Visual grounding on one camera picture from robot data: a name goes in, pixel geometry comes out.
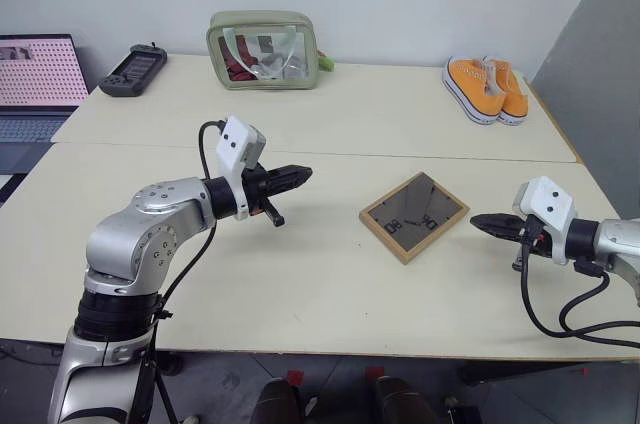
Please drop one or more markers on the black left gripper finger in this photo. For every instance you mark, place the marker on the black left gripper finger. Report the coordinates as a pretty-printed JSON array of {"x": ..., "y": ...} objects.
[
  {"x": 292, "y": 172},
  {"x": 285, "y": 185}
]

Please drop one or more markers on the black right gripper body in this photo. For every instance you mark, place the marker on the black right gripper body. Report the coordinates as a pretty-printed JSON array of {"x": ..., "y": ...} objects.
[{"x": 534, "y": 241}]

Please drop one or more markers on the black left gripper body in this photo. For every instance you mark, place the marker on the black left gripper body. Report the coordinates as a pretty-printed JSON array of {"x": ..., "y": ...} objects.
[{"x": 256, "y": 183}]

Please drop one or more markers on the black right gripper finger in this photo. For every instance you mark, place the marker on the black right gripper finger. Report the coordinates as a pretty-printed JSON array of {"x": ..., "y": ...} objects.
[
  {"x": 500, "y": 233},
  {"x": 497, "y": 220}
]

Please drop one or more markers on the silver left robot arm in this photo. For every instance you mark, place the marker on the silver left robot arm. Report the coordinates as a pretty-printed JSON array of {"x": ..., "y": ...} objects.
[{"x": 150, "y": 239}]

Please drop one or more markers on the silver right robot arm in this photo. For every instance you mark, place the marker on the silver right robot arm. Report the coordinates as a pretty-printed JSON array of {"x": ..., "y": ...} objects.
[{"x": 617, "y": 241}]

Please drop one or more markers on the grey open laptop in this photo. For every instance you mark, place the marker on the grey open laptop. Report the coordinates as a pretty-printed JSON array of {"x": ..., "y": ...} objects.
[{"x": 35, "y": 79}]

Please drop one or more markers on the green transparent toiletry pouch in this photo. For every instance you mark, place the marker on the green transparent toiletry pouch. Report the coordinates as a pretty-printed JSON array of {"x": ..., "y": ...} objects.
[{"x": 265, "y": 51}]

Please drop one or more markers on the orange canvas sneaker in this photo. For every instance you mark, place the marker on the orange canvas sneaker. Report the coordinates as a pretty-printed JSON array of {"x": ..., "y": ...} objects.
[
  {"x": 472, "y": 89},
  {"x": 512, "y": 94}
]

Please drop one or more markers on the black handheld controller device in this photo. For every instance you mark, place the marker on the black handheld controller device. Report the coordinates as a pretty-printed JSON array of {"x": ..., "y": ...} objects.
[{"x": 131, "y": 71}]

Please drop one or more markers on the dark rounded shape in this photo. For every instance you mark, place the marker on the dark rounded shape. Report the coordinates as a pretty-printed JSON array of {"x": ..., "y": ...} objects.
[
  {"x": 277, "y": 401},
  {"x": 397, "y": 401}
]

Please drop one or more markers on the black tripod stand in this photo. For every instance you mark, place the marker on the black tripod stand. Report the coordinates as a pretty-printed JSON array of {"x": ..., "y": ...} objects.
[{"x": 165, "y": 394}]

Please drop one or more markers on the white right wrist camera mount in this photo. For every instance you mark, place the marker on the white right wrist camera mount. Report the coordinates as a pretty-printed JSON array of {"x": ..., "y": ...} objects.
[{"x": 547, "y": 199}]

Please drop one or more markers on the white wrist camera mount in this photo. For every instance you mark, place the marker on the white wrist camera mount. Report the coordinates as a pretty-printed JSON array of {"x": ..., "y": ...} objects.
[
  {"x": 547, "y": 199},
  {"x": 234, "y": 139}
]

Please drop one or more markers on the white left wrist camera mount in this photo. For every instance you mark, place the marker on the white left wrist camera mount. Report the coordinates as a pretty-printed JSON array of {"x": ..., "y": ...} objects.
[{"x": 234, "y": 139}]

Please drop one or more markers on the square wooden frame clock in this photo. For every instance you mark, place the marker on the square wooden frame clock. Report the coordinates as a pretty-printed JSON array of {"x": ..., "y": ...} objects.
[{"x": 412, "y": 216}]

